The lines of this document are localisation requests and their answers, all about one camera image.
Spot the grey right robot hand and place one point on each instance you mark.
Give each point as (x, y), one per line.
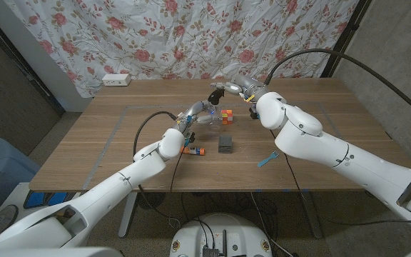
(248, 87)

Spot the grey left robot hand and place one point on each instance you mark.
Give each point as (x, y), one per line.
(198, 112)

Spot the clear plastic spray bottle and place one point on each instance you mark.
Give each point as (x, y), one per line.
(212, 112)

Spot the black trigger sprayer head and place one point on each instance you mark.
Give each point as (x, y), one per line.
(215, 97)

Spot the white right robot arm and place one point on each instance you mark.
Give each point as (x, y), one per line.
(316, 142)

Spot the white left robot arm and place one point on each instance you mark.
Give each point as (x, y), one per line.
(112, 185)

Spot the orange yellow red cube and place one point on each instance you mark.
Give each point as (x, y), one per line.
(228, 117)

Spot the orange glue stick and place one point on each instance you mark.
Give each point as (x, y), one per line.
(198, 151)

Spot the dark grey cube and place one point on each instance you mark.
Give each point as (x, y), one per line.
(225, 144)

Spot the blue plastic fork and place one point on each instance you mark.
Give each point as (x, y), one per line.
(264, 162)

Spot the floral print backdrop cloth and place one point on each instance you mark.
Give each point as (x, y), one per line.
(177, 35)

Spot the white power strip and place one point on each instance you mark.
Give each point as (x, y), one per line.
(116, 79)

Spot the round black floor fan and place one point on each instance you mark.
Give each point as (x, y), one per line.
(151, 200)

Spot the black backdrop stand pole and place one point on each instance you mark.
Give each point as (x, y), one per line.
(346, 35)

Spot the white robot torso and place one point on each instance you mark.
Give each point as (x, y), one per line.
(219, 232)

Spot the white table leg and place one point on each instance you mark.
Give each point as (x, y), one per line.
(127, 219)
(312, 217)

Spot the grey shoe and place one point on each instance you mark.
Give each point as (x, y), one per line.
(5, 217)

